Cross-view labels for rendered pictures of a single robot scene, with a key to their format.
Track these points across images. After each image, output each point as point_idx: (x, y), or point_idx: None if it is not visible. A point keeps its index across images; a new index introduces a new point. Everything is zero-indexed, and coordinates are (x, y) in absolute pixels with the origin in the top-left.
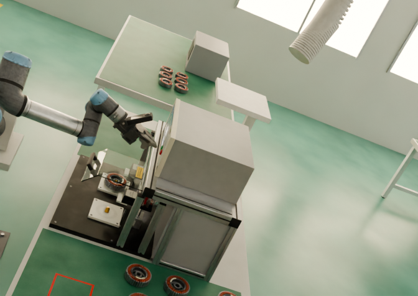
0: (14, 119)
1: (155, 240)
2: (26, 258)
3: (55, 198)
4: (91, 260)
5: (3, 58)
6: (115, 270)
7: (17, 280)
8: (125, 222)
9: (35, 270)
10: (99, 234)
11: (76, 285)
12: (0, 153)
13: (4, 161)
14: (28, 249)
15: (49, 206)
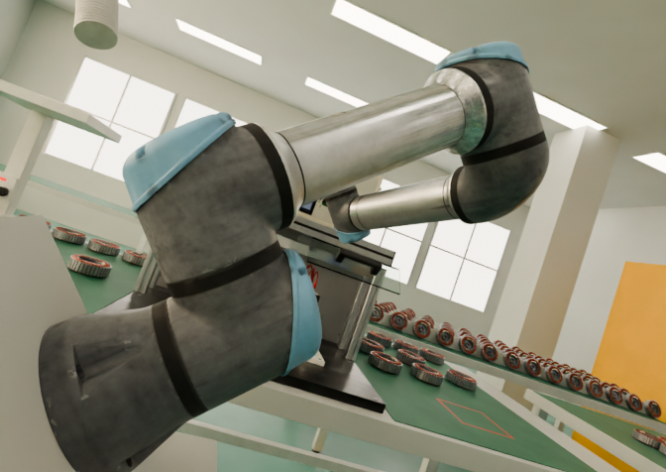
0: (84, 310)
1: (326, 326)
2: (478, 447)
3: (294, 392)
4: (399, 390)
5: (524, 66)
6: (389, 377)
7: (526, 460)
8: (366, 318)
9: (485, 440)
10: (350, 367)
11: (455, 411)
12: (153, 454)
13: (202, 448)
14: (460, 443)
15: (327, 404)
